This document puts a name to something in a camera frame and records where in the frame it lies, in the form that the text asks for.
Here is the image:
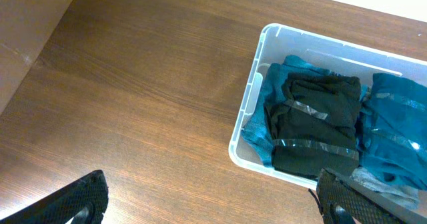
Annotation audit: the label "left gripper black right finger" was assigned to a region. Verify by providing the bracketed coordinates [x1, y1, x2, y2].
[312, 168, 426, 224]

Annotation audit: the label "light blue jeans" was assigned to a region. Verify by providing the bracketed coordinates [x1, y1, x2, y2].
[350, 167, 420, 210]

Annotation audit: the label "clear plastic storage bin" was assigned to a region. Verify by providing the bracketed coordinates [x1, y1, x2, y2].
[228, 23, 427, 218]

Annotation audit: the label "dark blue jeans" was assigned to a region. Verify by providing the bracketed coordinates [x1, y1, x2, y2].
[241, 55, 366, 167]

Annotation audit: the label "large black taped garment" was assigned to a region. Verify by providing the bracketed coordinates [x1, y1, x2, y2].
[265, 73, 361, 180]

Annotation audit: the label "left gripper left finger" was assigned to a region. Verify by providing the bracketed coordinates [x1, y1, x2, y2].
[1, 170, 109, 224]

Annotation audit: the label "teal blue taped garment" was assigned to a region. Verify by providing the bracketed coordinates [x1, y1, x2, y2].
[358, 73, 426, 190]

